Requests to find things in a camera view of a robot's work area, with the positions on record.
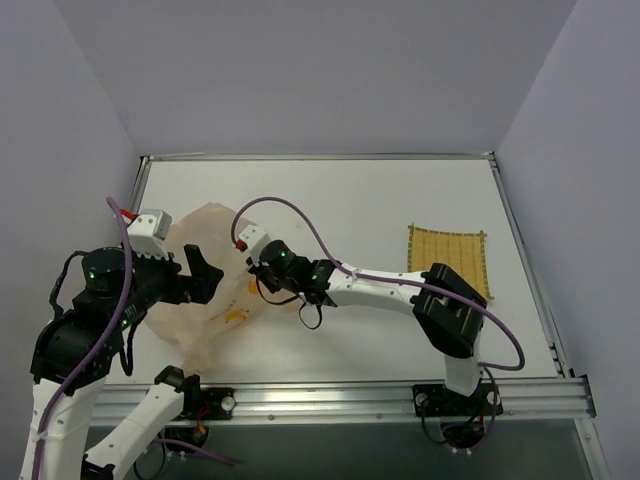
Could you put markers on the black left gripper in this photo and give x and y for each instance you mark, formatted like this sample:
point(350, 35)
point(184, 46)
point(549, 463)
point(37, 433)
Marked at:
point(176, 279)

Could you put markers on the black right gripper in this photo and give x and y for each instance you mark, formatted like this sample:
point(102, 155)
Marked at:
point(260, 275)

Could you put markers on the translucent peach plastic bag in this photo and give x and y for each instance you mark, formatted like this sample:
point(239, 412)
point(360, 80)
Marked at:
point(197, 330)

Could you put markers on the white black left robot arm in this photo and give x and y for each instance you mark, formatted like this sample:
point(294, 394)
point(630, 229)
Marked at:
point(73, 357)

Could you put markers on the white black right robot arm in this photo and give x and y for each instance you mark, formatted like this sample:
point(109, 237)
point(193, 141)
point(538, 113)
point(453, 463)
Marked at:
point(448, 310)

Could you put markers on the yellow bamboo tray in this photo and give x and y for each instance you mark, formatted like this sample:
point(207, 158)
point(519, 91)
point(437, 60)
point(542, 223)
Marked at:
point(464, 252)

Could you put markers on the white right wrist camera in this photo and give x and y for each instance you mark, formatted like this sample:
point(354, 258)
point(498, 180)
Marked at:
point(251, 241)

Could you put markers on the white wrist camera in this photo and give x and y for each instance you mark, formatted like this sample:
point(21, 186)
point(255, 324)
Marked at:
point(147, 234)
point(251, 241)

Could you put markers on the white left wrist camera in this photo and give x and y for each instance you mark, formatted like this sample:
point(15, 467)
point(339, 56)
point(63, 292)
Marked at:
point(147, 234)

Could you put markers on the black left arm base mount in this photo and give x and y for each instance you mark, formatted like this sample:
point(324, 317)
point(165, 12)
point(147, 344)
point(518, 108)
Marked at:
point(192, 427)

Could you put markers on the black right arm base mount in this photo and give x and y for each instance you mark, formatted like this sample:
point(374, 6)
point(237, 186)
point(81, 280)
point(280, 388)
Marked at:
point(455, 421)

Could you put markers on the aluminium front frame rail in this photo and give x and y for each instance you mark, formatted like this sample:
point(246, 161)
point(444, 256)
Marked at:
point(393, 402)

